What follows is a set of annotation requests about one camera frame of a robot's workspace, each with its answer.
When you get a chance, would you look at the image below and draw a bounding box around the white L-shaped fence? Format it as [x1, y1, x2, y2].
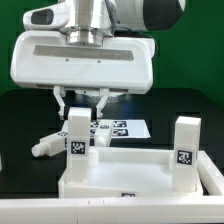
[0, 151, 224, 224]

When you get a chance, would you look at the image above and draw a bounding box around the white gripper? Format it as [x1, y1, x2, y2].
[10, 31, 156, 119]

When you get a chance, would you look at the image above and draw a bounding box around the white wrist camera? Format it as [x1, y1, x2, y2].
[23, 2, 71, 33]

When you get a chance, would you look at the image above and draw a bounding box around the white desk tabletop tray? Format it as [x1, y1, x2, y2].
[58, 147, 203, 198]

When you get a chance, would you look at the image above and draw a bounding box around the white marker sheet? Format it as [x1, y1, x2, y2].
[63, 119, 151, 139]

